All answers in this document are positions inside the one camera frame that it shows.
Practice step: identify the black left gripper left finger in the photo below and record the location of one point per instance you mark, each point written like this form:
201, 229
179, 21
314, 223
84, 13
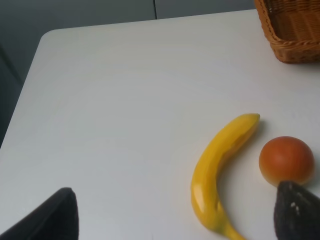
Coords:
57, 218

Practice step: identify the woven wicker basket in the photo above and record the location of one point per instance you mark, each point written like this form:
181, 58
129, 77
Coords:
292, 28

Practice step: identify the yellow banana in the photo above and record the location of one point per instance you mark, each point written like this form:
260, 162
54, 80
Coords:
205, 199

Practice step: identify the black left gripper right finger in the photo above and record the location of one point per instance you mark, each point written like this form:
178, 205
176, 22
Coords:
296, 213

